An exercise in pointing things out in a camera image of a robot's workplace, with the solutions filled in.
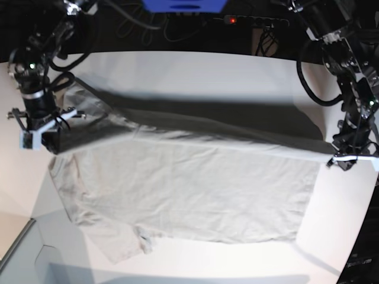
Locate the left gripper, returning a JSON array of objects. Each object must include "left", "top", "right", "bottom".
[{"left": 326, "top": 134, "right": 378, "bottom": 171}]

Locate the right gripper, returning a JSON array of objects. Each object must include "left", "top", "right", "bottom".
[{"left": 7, "top": 107, "right": 86, "bottom": 153}]

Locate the light grey t-shirt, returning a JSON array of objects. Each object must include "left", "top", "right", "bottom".
[{"left": 49, "top": 84, "right": 333, "bottom": 263}]

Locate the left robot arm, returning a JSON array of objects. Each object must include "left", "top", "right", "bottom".
[{"left": 284, "top": 1, "right": 378, "bottom": 171}]

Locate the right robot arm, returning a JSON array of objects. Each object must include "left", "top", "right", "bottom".
[{"left": 7, "top": 1, "right": 97, "bottom": 154}]

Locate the grey tray corner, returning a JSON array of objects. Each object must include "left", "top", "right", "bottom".
[{"left": 0, "top": 218, "right": 36, "bottom": 271}]

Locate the black power strip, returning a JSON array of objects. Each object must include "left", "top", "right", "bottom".
[{"left": 223, "top": 15, "right": 290, "bottom": 28}]

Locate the bundle of black cables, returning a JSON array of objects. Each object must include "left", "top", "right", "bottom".
[{"left": 253, "top": 27, "right": 280, "bottom": 57}]

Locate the blue plastic mount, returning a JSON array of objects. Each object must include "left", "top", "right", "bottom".
[{"left": 142, "top": 0, "right": 227, "bottom": 13}]

